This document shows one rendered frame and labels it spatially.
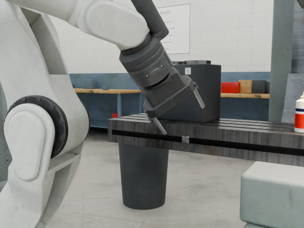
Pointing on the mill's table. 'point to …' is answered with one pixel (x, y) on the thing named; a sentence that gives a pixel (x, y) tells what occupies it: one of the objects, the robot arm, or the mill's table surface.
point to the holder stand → (208, 85)
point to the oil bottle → (299, 115)
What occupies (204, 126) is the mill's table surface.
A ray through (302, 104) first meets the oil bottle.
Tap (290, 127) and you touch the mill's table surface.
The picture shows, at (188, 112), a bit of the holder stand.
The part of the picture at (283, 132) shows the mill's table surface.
